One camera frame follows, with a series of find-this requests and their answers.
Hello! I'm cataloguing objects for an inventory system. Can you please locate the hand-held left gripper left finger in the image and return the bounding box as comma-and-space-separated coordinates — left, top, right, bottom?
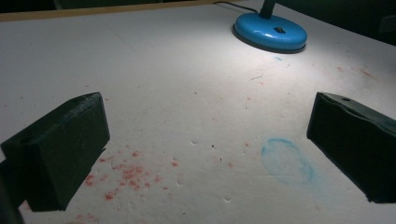
0, 91, 111, 213

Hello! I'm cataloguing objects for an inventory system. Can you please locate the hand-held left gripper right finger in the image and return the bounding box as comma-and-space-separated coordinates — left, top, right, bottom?
306, 91, 396, 204

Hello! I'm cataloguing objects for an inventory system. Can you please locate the blue desk lamp base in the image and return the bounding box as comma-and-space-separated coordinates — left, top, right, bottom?
232, 0, 308, 55

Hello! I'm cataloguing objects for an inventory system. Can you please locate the black lamp cable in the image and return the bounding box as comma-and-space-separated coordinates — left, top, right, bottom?
213, 0, 260, 14

